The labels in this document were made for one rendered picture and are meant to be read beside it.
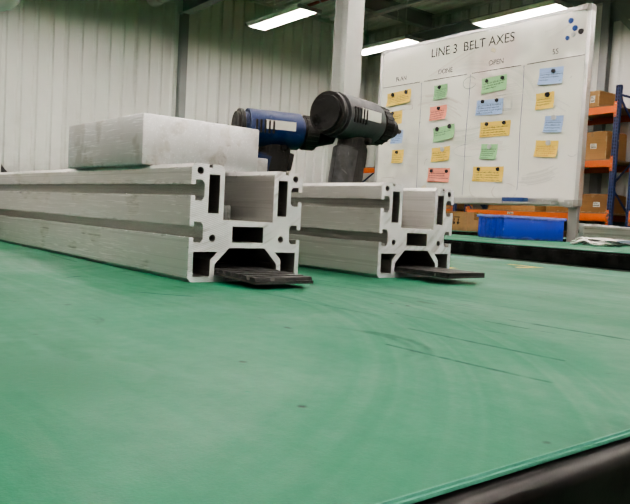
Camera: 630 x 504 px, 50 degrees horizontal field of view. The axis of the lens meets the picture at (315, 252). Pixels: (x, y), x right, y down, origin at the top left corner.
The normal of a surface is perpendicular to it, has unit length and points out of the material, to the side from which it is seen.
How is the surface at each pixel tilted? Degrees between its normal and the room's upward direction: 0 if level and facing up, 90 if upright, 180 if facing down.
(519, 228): 90
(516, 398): 0
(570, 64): 90
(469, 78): 90
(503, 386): 0
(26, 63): 90
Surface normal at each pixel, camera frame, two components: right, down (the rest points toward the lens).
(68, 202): -0.77, 0.00
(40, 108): 0.61, 0.07
